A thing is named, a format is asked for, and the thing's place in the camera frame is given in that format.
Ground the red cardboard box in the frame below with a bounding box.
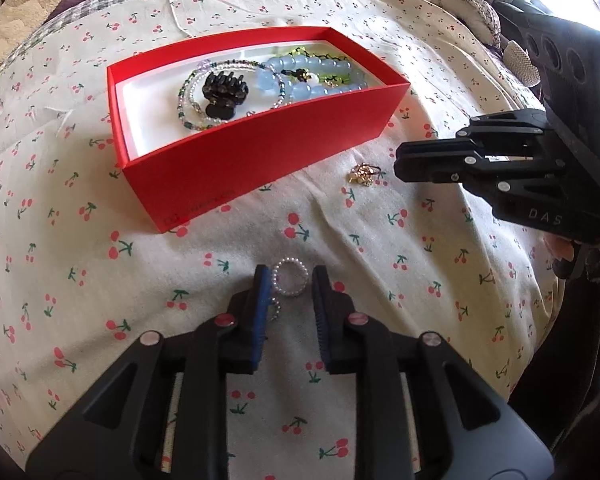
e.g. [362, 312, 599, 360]
[106, 26, 411, 234]

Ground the white floral pillow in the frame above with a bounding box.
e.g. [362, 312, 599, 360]
[415, 0, 503, 48]

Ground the white pearl ring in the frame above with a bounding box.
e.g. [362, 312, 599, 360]
[267, 258, 309, 323]

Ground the gold charm earring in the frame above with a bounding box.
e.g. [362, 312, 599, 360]
[347, 162, 386, 187]

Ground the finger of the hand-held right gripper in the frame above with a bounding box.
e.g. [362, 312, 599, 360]
[455, 109, 551, 154]
[394, 137, 567, 206]

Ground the beige fleece blanket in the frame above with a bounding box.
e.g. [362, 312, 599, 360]
[0, 0, 103, 91]

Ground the black hair claw clip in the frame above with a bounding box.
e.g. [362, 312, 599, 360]
[200, 72, 248, 121]

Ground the green bead bracelet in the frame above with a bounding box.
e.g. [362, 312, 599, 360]
[280, 46, 353, 88]

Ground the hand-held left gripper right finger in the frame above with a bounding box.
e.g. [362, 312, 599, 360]
[311, 265, 556, 480]

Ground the blue bead bracelet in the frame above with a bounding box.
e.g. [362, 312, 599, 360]
[257, 55, 368, 106]

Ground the cherry print bedsheet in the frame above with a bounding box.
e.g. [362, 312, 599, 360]
[0, 0, 561, 480]

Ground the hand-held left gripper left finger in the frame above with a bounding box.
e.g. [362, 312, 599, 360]
[25, 264, 273, 480]

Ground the person's right hand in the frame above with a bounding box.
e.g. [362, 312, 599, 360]
[542, 234, 588, 281]

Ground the grey checked bedding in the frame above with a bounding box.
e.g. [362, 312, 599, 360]
[10, 0, 181, 61]

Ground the clear beaded coil bracelet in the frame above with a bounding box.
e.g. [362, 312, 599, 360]
[177, 59, 287, 131]

